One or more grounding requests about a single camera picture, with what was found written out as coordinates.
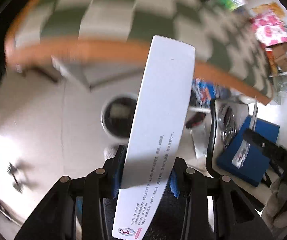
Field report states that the green white checkered table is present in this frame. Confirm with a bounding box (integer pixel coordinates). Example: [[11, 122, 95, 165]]
[[5, 0, 274, 104]]

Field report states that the brown cardboard box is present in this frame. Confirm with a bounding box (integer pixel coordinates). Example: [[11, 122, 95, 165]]
[[265, 42, 287, 75]]

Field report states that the pink white patterned bag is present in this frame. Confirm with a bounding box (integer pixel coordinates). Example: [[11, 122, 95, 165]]
[[251, 12, 287, 47]]

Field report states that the gloved right hand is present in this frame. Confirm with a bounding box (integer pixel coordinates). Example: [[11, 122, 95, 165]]
[[261, 178, 287, 239]]

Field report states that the long white paper box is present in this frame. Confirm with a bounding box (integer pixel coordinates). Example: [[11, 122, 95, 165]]
[[112, 36, 195, 239]]

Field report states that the blue flat box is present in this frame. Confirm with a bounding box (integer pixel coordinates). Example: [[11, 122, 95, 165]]
[[217, 116, 280, 187]]

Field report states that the metal side table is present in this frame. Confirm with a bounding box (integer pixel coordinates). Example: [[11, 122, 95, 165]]
[[206, 99, 249, 178]]

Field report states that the red black shoe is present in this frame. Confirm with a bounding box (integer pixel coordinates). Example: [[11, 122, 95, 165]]
[[185, 112, 206, 129]]

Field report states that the round trash bin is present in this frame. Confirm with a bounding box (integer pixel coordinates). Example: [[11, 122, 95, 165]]
[[101, 93, 138, 142]]

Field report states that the blue snack package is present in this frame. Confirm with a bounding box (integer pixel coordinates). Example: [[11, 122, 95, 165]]
[[190, 79, 231, 108]]

